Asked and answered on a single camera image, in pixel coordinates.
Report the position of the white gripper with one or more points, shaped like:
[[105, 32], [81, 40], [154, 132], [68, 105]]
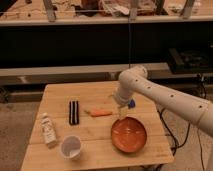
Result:
[[122, 112]]

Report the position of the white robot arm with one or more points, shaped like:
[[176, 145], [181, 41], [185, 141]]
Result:
[[195, 110]]

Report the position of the blue sponge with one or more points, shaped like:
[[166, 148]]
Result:
[[131, 104]]

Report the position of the orange plate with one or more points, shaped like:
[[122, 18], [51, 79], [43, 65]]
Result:
[[128, 135]]

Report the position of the wooden table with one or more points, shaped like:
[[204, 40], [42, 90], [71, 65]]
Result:
[[94, 132]]

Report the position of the white tube bottle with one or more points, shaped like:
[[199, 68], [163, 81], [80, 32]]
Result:
[[48, 131]]

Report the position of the long metal shelf rail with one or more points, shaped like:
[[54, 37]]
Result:
[[37, 75]]

